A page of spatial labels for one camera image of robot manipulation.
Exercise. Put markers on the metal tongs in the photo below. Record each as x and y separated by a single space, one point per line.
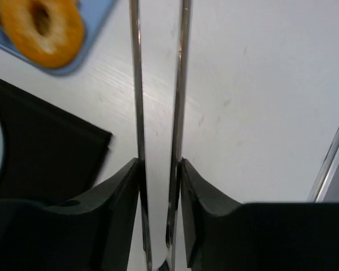
160 33

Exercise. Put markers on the black placemat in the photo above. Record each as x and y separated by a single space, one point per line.
49 154

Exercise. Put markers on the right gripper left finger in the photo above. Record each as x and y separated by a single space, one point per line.
92 231

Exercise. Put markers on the aluminium frame rail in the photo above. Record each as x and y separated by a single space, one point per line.
327 172

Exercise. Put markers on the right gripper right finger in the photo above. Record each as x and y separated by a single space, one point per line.
223 234

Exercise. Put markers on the bagel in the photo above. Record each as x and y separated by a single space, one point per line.
48 33

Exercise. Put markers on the blue tray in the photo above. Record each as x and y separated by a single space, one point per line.
94 15

